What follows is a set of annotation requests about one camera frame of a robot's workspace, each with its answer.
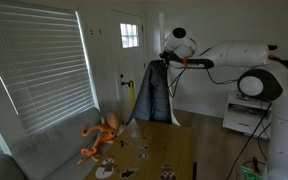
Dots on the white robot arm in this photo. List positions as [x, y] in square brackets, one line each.
[265, 78]

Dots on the white coat rack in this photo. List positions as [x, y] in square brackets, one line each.
[161, 22]

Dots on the yellow umbrella on door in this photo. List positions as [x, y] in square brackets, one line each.
[130, 84]

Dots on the dark grey puffer jacket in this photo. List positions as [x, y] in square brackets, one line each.
[152, 102]

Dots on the orange octopus plush toy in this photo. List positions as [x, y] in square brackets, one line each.
[109, 131]

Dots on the wooden table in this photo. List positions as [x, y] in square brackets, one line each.
[145, 146]

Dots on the white door with window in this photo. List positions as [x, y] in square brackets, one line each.
[128, 52]

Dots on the santa sticker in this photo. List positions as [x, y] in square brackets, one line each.
[167, 172]

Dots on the snowman sticker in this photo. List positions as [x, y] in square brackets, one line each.
[106, 169]

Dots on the white low cabinet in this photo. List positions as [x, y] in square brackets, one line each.
[243, 114]

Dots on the white window blinds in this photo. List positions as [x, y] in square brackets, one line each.
[43, 64]

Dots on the grey sofa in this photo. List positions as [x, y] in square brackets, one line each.
[53, 153]

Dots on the green lit electronics box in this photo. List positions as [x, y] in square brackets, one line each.
[249, 174]

